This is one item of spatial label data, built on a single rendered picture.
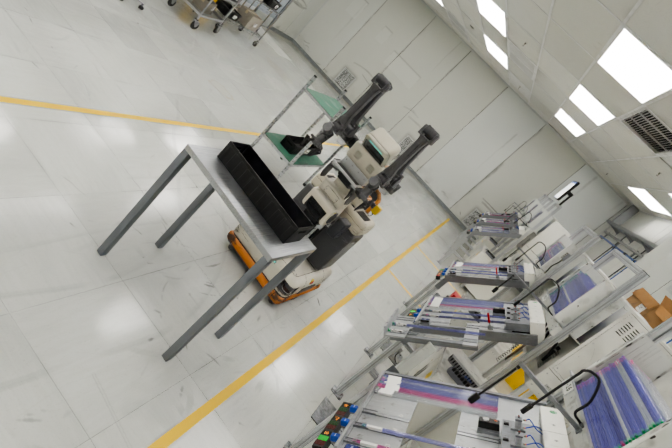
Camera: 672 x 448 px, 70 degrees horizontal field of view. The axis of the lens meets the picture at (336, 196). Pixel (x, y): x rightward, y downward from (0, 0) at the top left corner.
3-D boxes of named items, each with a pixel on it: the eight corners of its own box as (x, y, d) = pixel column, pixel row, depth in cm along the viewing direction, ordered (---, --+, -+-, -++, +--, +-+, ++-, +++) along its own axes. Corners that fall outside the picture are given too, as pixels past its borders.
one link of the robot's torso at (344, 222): (309, 212, 349) (333, 190, 342) (333, 242, 342) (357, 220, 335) (292, 213, 325) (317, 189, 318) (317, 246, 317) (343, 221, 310)
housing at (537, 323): (529, 346, 278) (530, 321, 277) (527, 320, 324) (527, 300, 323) (545, 347, 275) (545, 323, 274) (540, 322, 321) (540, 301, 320)
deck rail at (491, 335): (413, 332, 299) (413, 323, 299) (414, 331, 301) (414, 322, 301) (537, 346, 275) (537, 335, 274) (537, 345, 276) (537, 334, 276)
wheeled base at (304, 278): (270, 230, 405) (290, 211, 397) (316, 291, 388) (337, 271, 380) (222, 236, 343) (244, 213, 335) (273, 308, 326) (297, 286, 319)
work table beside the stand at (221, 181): (159, 242, 293) (242, 152, 270) (222, 337, 274) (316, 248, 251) (96, 250, 251) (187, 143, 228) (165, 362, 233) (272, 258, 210)
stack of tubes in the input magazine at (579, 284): (555, 315, 274) (594, 286, 266) (548, 293, 321) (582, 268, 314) (571, 333, 271) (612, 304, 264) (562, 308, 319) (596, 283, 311)
